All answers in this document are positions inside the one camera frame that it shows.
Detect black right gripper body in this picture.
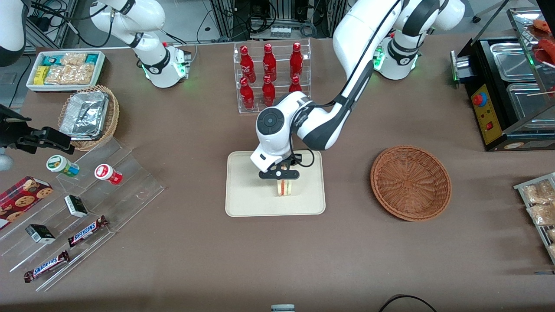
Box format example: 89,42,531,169
0,126,45,154

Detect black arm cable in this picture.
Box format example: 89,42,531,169
290,0,402,169

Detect green lid snack cup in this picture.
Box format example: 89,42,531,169
46,155,80,178

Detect clear bag of crackers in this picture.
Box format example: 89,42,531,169
45,64,95,85
60,52,88,67

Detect white rectangular snack bin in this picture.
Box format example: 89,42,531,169
26,50,106,93

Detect round brown wicker basket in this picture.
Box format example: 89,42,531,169
370,145,452,222

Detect red lid snack cup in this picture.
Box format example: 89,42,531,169
94,164,123,186

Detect aluminium foil container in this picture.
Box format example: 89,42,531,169
59,91,110,141

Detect beige plastic tray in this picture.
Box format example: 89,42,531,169
225,149,326,217

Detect clear acrylic stepped shelf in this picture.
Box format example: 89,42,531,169
0,137,167,292

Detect silver box with green light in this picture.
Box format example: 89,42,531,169
450,49,474,85

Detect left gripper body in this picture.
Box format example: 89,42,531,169
250,145,300,180

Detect black cable loop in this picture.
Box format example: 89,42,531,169
378,294,438,312

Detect red cookie box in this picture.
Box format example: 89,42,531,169
0,175,54,231

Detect black food warmer machine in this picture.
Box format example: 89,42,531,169
451,6,555,152

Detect light wicker basket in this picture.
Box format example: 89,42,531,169
57,85,120,152

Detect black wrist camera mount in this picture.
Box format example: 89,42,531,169
0,105,32,130

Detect Snickers chocolate bar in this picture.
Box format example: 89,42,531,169
67,215,109,248
23,250,70,283

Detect small black carton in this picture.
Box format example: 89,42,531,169
25,224,56,244
64,195,89,218

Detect stainless steel pan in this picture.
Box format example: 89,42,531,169
489,41,538,81
506,82,555,123

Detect clear acrylic bottle rack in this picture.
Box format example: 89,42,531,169
233,39,312,114

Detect red sausages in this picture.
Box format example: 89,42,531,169
532,19,555,65

